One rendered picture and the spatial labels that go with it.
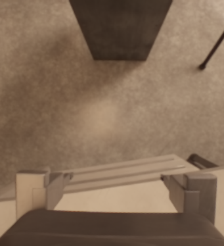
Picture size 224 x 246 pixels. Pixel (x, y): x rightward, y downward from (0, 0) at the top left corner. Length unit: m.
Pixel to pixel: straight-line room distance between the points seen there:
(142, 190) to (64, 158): 0.95
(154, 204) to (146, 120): 0.91
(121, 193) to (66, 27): 1.09
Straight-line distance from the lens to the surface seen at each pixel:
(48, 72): 1.49
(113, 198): 0.56
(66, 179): 0.16
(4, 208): 0.60
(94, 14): 0.85
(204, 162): 1.44
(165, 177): 0.17
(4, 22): 1.61
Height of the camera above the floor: 1.44
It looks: 89 degrees down
